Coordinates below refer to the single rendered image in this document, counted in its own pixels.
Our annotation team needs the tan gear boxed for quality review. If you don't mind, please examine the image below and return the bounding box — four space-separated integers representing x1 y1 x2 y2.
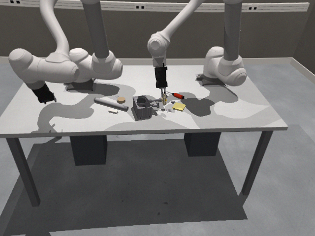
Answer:
152 93 167 105

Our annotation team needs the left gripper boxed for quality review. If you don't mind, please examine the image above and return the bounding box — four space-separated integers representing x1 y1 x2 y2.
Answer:
153 58 168 97

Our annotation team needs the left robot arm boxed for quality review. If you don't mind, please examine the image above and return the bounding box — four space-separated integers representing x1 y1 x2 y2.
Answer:
147 0 247 87

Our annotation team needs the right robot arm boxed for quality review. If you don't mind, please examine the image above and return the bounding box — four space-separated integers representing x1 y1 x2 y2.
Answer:
8 0 123 90

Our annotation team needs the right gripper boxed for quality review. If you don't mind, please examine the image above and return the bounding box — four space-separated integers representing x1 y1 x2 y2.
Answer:
24 81 57 104

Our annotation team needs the red cylinder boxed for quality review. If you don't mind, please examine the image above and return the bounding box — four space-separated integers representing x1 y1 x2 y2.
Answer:
171 93 184 99

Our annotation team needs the grey metal shaft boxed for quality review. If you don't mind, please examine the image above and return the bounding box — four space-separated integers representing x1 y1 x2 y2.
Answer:
94 97 128 111

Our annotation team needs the pale yellow square pad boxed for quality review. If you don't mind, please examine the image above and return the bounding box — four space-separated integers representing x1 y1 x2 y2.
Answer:
172 102 186 111

